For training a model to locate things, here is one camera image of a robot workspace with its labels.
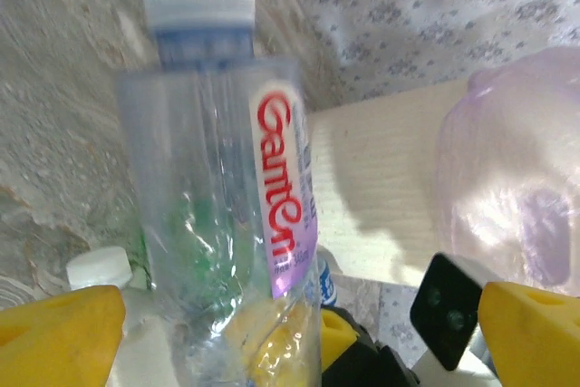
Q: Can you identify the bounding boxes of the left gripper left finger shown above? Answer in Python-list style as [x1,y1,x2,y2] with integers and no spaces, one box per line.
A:
[0,285,126,387]

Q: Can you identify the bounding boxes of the tall clear Ganten bottle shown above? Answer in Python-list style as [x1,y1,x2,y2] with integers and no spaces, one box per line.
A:
[115,0,325,387]

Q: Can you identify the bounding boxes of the blue-label clear bottle white cap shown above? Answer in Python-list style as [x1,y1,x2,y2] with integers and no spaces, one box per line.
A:
[65,245,173,387]
[315,253,340,309]

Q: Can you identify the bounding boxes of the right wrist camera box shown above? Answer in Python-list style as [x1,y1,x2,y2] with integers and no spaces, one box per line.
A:
[409,252,502,387]

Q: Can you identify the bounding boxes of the pink plastic bin liner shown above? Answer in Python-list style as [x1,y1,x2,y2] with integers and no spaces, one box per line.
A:
[432,45,580,297]

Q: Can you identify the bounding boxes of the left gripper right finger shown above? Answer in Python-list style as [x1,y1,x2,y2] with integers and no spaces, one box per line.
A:
[478,281,580,387]

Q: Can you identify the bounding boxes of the cream plastic bin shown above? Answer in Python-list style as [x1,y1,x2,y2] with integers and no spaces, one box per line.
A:
[307,78,470,291]

